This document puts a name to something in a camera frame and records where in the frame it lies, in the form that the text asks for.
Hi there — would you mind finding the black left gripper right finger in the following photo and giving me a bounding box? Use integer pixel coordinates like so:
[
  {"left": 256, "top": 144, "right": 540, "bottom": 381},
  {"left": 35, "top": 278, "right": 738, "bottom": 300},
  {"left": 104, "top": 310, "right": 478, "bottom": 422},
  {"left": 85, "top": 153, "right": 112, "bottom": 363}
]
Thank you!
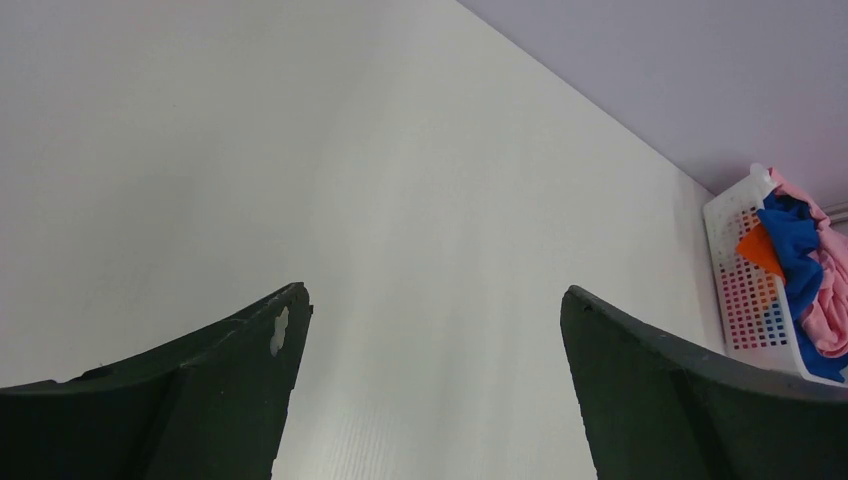
[{"left": 560, "top": 286, "right": 847, "bottom": 479}]

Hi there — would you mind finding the blue t shirt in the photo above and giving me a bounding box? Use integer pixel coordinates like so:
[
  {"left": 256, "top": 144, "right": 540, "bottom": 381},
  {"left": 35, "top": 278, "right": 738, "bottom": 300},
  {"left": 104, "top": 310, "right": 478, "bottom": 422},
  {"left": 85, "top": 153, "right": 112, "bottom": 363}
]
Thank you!
[{"left": 757, "top": 192, "right": 847, "bottom": 383}]

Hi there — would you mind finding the white plastic laundry basket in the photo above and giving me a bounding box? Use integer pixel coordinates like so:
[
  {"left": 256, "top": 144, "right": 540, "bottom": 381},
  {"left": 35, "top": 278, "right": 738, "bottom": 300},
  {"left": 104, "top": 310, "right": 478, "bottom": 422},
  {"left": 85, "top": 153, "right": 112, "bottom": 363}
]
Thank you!
[{"left": 703, "top": 163, "right": 847, "bottom": 388}]

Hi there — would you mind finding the orange t shirt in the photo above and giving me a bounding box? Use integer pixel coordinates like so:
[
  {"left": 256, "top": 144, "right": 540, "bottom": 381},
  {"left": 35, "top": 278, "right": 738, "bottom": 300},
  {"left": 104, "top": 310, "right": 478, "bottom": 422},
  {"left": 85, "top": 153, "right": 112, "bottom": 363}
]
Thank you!
[{"left": 735, "top": 224, "right": 785, "bottom": 281}]

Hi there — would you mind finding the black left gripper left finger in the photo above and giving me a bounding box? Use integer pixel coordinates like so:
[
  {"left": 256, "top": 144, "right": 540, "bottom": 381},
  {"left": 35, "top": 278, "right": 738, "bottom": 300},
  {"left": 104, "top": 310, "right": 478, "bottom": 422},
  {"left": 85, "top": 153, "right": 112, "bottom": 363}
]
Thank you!
[{"left": 1, "top": 282, "right": 313, "bottom": 479}]

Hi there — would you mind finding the pink t shirt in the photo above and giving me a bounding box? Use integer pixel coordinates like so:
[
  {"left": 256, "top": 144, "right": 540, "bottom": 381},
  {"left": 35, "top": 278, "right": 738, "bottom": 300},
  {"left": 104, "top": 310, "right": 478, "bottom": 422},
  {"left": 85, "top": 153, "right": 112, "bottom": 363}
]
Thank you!
[{"left": 768, "top": 167, "right": 847, "bottom": 359}]

